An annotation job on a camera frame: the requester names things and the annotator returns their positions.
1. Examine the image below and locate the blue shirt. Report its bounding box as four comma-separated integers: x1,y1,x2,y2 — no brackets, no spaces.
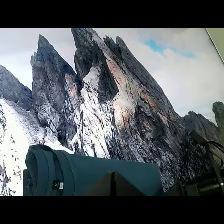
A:
24,143,165,197

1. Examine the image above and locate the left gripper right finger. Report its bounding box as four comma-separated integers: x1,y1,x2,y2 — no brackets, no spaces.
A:
114,171,146,197

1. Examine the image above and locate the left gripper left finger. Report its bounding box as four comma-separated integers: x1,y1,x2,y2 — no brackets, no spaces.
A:
85,171,116,197

